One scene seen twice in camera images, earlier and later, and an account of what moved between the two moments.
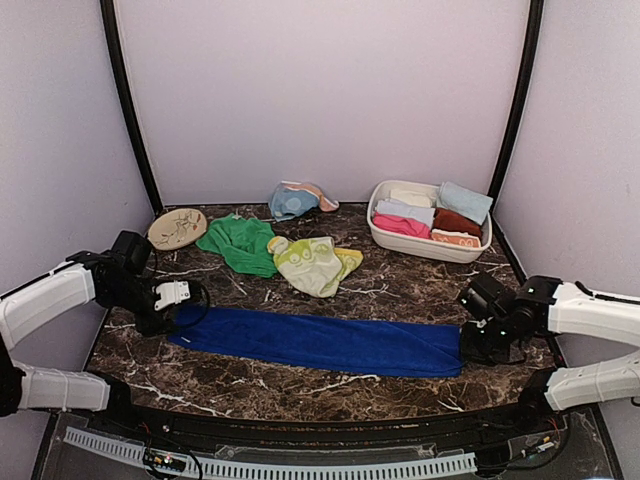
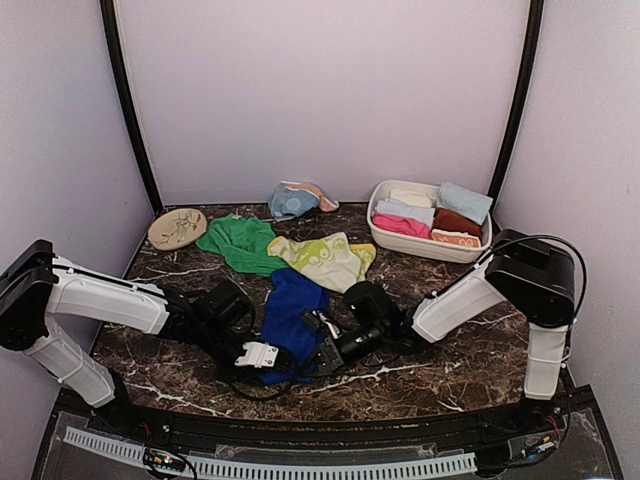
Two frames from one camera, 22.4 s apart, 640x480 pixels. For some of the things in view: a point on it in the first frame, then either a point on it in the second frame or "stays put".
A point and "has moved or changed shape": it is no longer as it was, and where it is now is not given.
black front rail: [218, 428] stays put
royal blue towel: [326, 342] has moved or changed shape
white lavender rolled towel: [420, 213] stays put
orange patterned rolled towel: [455, 238] stays put
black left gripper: [154, 326] -> [242, 375]
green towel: [243, 242] stays put
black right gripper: [471, 352] -> [332, 357]
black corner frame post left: [116, 54] stays put
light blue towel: [471, 205] stays put
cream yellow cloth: [314, 265] has moved or changed shape
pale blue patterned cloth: [291, 198] stays put
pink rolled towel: [402, 225] stays put
